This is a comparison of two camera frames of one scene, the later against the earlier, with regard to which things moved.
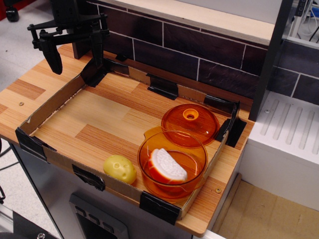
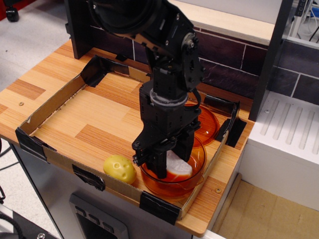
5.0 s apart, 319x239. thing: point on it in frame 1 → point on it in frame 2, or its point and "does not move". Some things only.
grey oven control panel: x=94 y=221 does not move
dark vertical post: x=264 y=84 does not move
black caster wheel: x=12 y=14 does not move
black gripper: x=68 y=24 → x=166 y=120
